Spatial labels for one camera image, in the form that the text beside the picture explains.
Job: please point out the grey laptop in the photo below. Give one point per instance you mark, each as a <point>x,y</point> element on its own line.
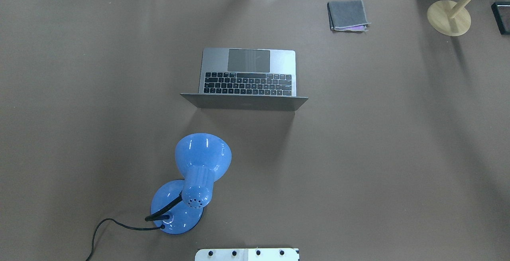
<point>247,79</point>

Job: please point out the blue desk lamp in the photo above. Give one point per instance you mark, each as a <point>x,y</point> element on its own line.
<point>178,205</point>

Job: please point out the grey folded cloth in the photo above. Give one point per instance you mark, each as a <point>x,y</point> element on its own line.
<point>347,16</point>

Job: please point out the wooden mug tree stand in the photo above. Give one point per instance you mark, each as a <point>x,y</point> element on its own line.
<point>449,18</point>

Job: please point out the black tray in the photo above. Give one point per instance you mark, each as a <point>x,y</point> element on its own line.
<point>501,11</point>

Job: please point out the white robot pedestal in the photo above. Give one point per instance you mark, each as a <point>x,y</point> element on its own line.
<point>248,254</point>

